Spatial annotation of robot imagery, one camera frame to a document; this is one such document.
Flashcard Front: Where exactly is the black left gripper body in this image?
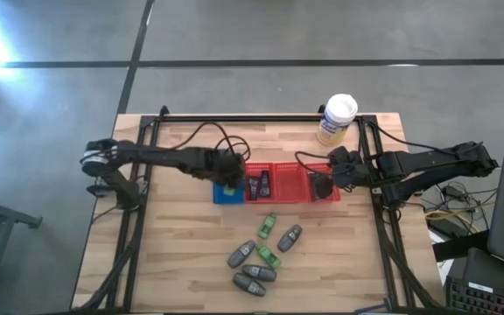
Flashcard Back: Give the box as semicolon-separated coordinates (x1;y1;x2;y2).
207;148;248;190

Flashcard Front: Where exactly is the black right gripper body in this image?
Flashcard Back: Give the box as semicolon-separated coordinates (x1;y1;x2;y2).
326;146;376;190

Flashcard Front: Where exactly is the red plastic basket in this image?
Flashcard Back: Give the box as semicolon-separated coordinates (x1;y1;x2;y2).
272;162;306;205
242;162;276;205
303;162;341;204

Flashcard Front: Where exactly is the blue plastic basket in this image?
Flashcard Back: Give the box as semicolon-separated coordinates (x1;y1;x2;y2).
212;181;246;206

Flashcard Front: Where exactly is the white yellow wipes canister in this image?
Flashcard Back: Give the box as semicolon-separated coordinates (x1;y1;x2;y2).
316;93;360;147

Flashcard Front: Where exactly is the black box under keyboard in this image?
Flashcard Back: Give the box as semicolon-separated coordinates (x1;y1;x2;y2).
461;247;504;292

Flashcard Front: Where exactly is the black backlit keyboard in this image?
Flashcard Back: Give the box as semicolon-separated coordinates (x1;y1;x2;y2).
446;275;504;315

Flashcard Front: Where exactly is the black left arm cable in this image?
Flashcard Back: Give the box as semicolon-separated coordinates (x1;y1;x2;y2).
164;121;252;162

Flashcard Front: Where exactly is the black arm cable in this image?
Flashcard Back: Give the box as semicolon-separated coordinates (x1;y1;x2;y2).
164;121;252;162
294;120;472;176

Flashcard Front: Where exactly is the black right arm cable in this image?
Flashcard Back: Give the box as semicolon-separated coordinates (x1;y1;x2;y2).
294;120;472;176

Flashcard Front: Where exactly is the black aluminium table frame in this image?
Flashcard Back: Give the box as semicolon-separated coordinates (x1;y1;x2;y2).
72;104;444;315

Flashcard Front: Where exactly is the yellow floor cable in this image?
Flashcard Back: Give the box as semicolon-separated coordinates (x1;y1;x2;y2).
424;208;476;234

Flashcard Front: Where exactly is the black flat strap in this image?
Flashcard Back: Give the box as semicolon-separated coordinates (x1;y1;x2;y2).
431;229;490;263

